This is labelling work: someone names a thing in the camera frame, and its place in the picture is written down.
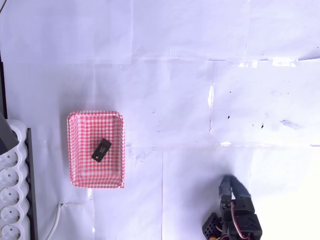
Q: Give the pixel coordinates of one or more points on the black vertical bar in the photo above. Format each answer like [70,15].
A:
[2,90]

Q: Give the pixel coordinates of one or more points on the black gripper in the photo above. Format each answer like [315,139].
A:
[227,200]

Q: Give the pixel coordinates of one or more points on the red checkered paper tray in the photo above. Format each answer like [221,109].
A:
[96,172]

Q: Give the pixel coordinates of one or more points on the white power strip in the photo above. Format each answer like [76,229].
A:
[11,190]

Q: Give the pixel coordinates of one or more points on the dark grey plug adapter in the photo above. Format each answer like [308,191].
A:
[6,135]

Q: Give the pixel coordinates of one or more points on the black edge strip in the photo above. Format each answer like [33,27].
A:
[32,185]

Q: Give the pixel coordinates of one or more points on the black plastic block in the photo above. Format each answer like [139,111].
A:
[101,150]

